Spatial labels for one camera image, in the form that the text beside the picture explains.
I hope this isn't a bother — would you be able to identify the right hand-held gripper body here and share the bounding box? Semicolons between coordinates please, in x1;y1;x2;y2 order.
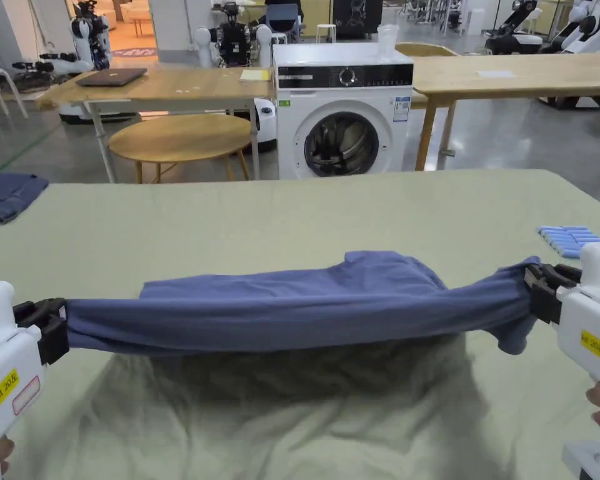
554;241;600;480

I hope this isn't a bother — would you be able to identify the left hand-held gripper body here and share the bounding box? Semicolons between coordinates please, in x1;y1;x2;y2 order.
0;281;45;480

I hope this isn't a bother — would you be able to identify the dark blue shirt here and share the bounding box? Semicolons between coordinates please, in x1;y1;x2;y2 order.
64;249;544;358

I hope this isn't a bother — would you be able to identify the row of pale blue cylinders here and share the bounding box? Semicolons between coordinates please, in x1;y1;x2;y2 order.
537;225;600;259

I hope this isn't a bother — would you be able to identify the folded dark blue garment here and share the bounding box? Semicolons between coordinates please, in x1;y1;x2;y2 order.
0;172;51;226

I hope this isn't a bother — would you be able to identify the round wooden table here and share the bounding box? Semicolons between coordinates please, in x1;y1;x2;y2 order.
107;114;254;184

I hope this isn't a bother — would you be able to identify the bed with pale green sheet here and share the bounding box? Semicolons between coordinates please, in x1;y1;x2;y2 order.
0;168;600;480

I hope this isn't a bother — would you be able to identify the long wooden table with laptop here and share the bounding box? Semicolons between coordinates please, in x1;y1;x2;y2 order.
35;67;277;184

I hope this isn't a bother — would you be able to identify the white robot with black arms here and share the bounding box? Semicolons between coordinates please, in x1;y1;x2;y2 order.
11;0;113;95

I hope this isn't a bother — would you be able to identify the white washing machine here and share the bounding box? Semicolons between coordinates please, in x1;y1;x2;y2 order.
272;24;416;181

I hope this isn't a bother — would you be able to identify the black and white humanoid robot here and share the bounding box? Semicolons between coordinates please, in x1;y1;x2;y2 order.
194;1;279;154

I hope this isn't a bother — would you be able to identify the blue chair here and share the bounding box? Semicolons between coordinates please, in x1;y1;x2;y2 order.
264;3;302;45

